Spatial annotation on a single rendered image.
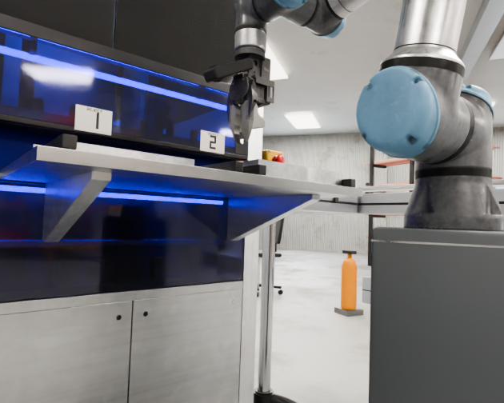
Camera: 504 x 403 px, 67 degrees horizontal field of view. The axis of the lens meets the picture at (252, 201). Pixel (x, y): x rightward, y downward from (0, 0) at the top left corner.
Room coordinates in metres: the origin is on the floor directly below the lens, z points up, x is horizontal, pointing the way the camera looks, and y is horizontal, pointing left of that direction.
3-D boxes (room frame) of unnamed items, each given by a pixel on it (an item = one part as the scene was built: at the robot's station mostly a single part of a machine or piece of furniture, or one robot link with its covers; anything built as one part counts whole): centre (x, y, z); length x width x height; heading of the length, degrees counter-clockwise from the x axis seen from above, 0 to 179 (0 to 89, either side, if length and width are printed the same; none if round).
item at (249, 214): (1.03, -0.05, 0.80); 0.34 x 0.03 x 0.13; 39
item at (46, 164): (0.88, 0.15, 0.87); 0.70 x 0.48 x 0.02; 129
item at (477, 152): (0.64, -0.33, 0.96); 0.13 x 0.12 x 0.14; 129
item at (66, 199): (0.72, 0.34, 0.80); 0.34 x 0.03 x 0.13; 39
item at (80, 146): (0.83, 0.33, 0.90); 0.34 x 0.26 x 0.04; 39
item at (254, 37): (0.87, 0.02, 1.20); 0.08 x 0.08 x 0.05
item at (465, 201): (0.64, -0.34, 0.84); 0.15 x 0.15 x 0.10
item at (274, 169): (0.96, -0.01, 0.90); 0.34 x 0.26 x 0.04; 39
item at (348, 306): (3.37, -0.89, 0.28); 0.25 x 0.24 x 0.55; 72
